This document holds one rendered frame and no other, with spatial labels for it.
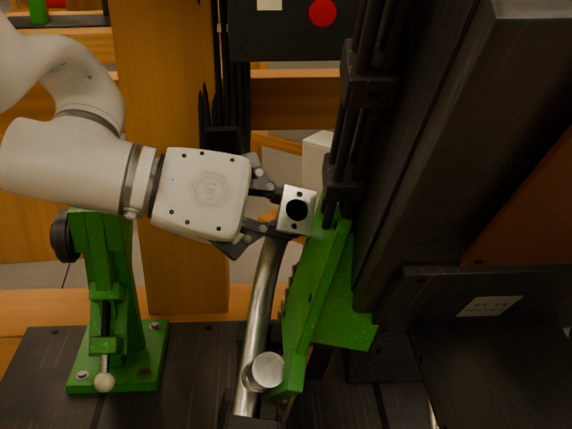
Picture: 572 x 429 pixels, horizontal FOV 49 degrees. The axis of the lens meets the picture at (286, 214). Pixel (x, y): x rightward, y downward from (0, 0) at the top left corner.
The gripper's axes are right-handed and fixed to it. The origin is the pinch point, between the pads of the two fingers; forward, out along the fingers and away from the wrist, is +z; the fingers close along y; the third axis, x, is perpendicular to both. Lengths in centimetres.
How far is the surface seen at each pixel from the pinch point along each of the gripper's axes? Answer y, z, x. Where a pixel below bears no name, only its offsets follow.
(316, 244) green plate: -4.5, 2.8, -5.7
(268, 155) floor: 133, 36, 294
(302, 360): -16.5, 3.8, -2.9
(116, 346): -16.7, -16.5, 21.4
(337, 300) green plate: -10.2, 5.6, -6.8
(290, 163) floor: 126, 49, 283
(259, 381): -19.3, -0.1, -0.6
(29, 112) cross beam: 17, -39, 30
